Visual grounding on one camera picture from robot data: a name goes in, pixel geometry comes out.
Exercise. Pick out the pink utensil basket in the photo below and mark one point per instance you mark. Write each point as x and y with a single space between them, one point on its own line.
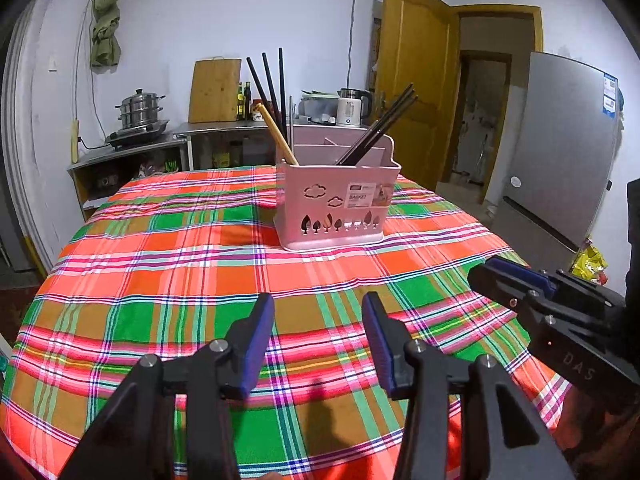
300 175

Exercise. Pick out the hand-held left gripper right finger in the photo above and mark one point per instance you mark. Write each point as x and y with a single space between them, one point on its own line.
376 340

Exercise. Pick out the clear plastic storage box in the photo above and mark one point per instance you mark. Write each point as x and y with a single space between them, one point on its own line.
315 107

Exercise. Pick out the red lid jar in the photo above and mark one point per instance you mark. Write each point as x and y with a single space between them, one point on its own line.
258 114

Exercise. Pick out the white electric kettle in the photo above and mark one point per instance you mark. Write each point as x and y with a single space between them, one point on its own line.
350 110

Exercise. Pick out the grey refrigerator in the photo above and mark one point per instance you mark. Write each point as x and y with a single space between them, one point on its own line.
560 150

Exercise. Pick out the yellow label bottle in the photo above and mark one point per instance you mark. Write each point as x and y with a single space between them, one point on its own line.
220 156

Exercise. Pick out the wooden cutting board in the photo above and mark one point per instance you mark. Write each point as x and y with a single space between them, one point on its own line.
215 90

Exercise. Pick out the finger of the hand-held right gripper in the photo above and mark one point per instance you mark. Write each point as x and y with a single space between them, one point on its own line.
500 285
530 276

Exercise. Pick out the green knotted curtain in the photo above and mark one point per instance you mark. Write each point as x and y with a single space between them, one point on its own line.
105 25

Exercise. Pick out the beige power strip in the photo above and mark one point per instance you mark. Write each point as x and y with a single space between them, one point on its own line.
75 141

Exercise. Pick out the wooden chopstick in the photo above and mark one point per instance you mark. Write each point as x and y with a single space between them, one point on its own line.
276 127
271 127

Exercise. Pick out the yellow wooden door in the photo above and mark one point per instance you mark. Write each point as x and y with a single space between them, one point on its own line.
415 75

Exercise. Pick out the yellow wooden door frame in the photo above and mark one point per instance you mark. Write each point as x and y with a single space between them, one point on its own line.
535 30

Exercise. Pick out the dark oil bottle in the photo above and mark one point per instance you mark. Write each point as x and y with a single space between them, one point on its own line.
239 102
247 102

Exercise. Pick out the low metal shelf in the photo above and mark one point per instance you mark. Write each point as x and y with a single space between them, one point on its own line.
125 154

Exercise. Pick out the induction cooker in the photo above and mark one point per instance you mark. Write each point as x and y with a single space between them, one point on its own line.
135 136

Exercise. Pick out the plaid tablecloth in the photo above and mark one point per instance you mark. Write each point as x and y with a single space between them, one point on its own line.
150 285

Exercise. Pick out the black chopstick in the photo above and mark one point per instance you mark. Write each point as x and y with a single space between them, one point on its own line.
400 96
282 80
260 82
270 80
407 108
402 104

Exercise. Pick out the steel steamer pot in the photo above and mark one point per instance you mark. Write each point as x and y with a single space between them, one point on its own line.
140 110

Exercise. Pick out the metal kitchen shelf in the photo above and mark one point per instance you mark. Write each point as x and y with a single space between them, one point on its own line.
225 127

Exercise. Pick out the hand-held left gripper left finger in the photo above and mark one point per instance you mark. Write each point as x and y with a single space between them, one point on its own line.
260 330

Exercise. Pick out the yellow snack bags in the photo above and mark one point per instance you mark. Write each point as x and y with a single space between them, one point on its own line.
590 265

